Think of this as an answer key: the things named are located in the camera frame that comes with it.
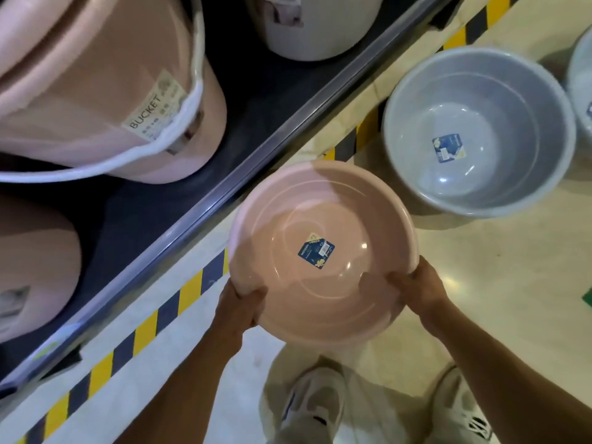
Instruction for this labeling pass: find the person's right forearm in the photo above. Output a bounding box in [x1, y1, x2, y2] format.
[420, 301, 592, 444]

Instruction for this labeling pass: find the person's left white shoe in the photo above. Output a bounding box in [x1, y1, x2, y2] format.
[272, 365, 348, 444]

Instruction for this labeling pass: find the pink plastic bucket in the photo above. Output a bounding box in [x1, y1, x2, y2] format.
[0, 195, 82, 344]

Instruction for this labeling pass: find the person's right white shoe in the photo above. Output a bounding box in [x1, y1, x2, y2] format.
[425, 365, 501, 444]

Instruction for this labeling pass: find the yellow black striped floor tape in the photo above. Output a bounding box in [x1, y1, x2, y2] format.
[14, 0, 525, 444]

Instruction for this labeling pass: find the white plastic bucket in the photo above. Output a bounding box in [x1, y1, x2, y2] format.
[244, 0, 385, 62]

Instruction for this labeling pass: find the person's left forearm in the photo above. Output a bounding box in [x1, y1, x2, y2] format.
[114, 329, 243, 444]

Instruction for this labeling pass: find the person's right hand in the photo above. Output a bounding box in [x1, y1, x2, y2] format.
[386, 256, 450, 330]

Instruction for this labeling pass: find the pink bucket with white handle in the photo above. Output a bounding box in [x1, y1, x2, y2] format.
[0, 0, 228, 185]

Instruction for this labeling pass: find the person's left hand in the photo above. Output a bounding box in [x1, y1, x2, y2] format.
[209, 279, 269, 351]

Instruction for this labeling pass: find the person's white shoe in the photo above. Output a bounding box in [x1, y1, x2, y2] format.
[425, 365, 501, 444]
[272, 365, 348, 444]

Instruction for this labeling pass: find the pink plastic basin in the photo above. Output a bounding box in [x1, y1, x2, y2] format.
[227, 160, 420, 346]

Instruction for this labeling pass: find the grey plastic basin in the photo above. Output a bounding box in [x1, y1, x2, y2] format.
[382, 46, 577, 219]
[565, 27, 592, 148]

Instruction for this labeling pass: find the dark shelf with metal edge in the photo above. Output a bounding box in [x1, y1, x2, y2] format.
[0, 0, 459, 414]

